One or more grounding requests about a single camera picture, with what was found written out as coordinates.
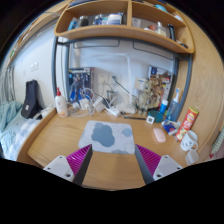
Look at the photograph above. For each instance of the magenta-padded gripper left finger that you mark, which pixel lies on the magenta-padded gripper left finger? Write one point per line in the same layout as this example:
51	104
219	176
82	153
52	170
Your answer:
60	165

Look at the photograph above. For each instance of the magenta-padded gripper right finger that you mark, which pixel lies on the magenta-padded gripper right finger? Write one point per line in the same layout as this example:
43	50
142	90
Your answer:
166	165

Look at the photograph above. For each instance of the grey blue cloud mouse pad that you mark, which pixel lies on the grey blue cloud mouse pad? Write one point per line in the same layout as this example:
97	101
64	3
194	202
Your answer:
106	133

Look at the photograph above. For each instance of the clear plastic cup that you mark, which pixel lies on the clear plastic cup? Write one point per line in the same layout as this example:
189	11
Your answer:
192	157

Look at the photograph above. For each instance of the white mug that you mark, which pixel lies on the white mug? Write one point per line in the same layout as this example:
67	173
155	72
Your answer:
188	140

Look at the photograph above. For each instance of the red chips can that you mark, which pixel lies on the red chips can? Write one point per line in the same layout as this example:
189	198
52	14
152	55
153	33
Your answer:
186	124

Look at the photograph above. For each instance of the small white clock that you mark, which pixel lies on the small white clock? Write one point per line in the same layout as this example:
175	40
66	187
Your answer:
150	120

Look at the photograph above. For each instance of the black ruler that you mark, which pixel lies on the black ruler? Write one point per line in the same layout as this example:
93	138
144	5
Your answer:
135	118

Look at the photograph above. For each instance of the blue white tube bottle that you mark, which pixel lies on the blue white tube bottle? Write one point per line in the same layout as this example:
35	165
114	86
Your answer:
163	107

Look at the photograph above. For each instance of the light bedding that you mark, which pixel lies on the light bedding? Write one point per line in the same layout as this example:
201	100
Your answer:
13	130

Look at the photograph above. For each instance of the white red-pump bottle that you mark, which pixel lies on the white red-pump bottle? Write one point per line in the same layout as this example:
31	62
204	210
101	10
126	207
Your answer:
61	105

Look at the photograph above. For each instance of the tan block figure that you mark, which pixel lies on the tan block figure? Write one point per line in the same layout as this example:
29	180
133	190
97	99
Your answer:
146	100

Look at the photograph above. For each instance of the black bag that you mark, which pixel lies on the black bag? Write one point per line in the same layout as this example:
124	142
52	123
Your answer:
31	100

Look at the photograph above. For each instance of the white charger block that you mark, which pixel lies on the white charger block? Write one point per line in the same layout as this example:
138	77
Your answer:
98	104

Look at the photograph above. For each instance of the brown block figure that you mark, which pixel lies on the brown block figure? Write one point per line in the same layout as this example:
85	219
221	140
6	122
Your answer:
156	93

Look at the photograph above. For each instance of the white power strip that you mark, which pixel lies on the white power strip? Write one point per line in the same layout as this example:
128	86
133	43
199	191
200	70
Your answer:
114	111

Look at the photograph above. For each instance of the blue model kit box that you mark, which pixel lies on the blue model kit box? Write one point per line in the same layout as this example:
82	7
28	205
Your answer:
80	83

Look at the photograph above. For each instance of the white blue card box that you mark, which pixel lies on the white blue card box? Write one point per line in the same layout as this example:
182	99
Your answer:
141	84

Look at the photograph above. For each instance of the printed figure box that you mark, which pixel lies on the printed figure box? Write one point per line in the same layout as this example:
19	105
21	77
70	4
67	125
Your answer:
164	75

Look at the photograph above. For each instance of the white desk lamp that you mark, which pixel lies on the white desk lamp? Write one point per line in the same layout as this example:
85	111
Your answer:
128	83

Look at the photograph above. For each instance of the wooden shelf unit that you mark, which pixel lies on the wooden shelf unit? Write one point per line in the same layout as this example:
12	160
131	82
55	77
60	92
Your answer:
126	31

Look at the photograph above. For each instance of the white wall socket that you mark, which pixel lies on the white wall socket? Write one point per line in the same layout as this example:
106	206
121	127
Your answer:
103	79

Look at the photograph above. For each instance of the grey metal desk frame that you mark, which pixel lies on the grey metal desk frame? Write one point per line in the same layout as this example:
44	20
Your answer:
54	66

